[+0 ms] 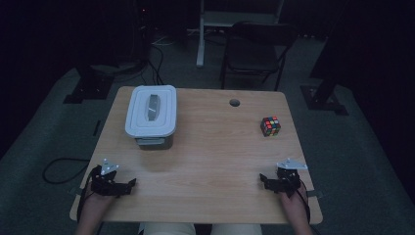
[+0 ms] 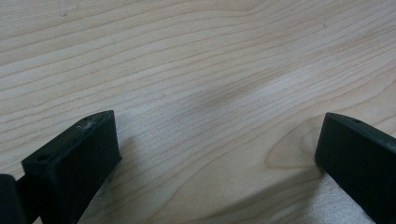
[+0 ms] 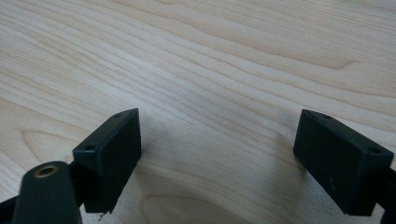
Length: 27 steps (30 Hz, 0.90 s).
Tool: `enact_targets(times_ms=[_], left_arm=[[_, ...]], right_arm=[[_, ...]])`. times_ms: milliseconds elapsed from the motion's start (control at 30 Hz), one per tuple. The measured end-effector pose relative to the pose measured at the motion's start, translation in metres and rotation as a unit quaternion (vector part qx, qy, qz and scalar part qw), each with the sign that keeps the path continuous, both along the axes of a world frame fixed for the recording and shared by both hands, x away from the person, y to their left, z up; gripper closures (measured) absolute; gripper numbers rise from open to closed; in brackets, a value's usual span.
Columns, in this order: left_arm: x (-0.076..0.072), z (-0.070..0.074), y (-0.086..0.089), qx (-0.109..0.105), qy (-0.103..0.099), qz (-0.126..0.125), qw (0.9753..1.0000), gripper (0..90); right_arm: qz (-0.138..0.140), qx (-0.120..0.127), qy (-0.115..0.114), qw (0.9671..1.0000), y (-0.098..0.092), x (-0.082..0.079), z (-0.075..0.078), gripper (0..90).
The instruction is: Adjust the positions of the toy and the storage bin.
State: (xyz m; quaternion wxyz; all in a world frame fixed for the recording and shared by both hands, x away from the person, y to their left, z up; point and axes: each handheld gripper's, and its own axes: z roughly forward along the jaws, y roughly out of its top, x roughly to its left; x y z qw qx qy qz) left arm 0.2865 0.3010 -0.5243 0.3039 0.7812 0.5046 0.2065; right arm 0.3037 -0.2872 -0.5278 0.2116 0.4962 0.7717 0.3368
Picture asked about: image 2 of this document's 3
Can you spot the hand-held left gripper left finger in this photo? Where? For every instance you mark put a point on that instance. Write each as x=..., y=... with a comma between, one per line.
x=74, y=161

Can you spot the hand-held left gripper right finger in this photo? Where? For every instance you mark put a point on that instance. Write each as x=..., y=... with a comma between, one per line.
x=358, y=161

